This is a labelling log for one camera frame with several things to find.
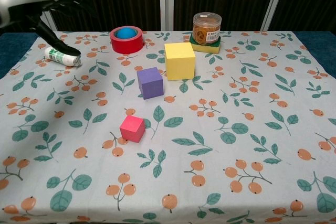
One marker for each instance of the purple foam cube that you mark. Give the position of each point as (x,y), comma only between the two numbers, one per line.
(151,85)

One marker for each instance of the small red foam cube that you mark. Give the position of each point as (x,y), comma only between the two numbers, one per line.
(131,129)

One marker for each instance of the large yellow foam cube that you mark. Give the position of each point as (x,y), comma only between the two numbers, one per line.
(181,66)

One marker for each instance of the white green plastic bottle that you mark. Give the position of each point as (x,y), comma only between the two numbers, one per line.
(68,61)

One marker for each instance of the blue ball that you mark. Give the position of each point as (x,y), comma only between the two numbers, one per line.
(126,33)

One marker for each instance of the red tape roll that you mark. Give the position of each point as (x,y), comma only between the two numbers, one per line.
(126,47)

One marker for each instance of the clear jar of rubber bands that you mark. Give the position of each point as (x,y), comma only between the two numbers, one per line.
(206,31)

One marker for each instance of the yellow green sponge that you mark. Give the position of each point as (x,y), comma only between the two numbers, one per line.
(207,47)

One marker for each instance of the floral print tablecloth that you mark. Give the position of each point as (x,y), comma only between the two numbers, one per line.
(183,129)

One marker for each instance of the white partition frame post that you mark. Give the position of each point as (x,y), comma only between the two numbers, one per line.
(274,1)
(167,1)
(48,20)

